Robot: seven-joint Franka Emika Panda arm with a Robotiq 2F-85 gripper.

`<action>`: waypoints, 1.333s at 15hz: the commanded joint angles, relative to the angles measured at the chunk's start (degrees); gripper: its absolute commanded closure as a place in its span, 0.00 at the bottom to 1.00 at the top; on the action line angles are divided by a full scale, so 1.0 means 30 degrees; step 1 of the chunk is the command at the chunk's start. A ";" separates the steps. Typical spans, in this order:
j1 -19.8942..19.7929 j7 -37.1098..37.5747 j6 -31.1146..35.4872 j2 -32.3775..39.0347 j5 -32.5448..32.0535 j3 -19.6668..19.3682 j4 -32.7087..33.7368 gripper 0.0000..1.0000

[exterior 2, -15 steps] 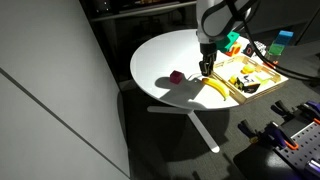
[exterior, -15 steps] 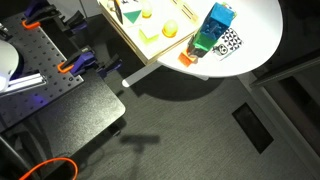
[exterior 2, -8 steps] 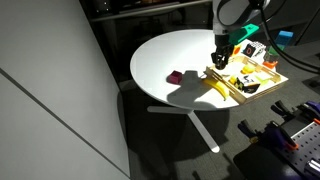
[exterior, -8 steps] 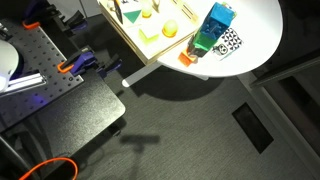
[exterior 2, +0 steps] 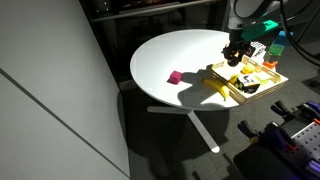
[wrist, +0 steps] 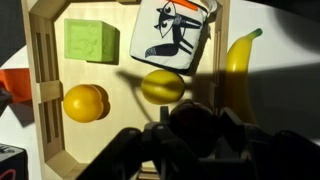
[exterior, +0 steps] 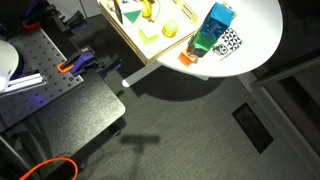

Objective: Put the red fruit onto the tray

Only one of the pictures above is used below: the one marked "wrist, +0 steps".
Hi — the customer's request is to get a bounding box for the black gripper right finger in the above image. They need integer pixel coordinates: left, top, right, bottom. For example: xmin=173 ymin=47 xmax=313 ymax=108
xmin=219 ymin=107 xmax=264 ymax=158

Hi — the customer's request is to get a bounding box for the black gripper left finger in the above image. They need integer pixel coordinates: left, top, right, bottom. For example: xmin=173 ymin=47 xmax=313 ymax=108
xmin=143 ymin=105 xmax=188 ymax=161

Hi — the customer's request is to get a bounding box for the dark red round fruit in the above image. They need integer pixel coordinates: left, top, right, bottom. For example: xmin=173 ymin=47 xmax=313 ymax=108
xmin=168 ymin=99 xmax=223 ymax=158

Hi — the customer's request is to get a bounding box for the round yellow fruit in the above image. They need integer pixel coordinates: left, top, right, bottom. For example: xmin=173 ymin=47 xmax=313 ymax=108
xmin=62 ymin=83 xmax=105 ymax=124

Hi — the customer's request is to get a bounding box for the light wooden tray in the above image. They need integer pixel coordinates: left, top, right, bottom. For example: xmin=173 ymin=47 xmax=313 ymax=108
xmin=20 ymin=0 xmax=232 ymax=180

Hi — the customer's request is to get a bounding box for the yellow banana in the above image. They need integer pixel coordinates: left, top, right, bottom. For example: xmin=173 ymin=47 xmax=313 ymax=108
xmin=223 ymin=27 xmax=264 ymax=125

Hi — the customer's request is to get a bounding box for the light green cube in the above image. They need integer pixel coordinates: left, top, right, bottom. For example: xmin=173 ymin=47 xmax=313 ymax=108
xmin=63 ymin=18 xmax=118 ymax=64

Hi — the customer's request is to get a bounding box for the black white patterned tag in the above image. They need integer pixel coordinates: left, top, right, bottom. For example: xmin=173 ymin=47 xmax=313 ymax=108
xmin=0 ymin=143 xmax=29 ymax=180

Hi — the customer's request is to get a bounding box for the orange block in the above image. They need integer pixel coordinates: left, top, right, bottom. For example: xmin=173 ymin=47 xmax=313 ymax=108
xmin=0 ymin=67 xmax=33 ymax=104

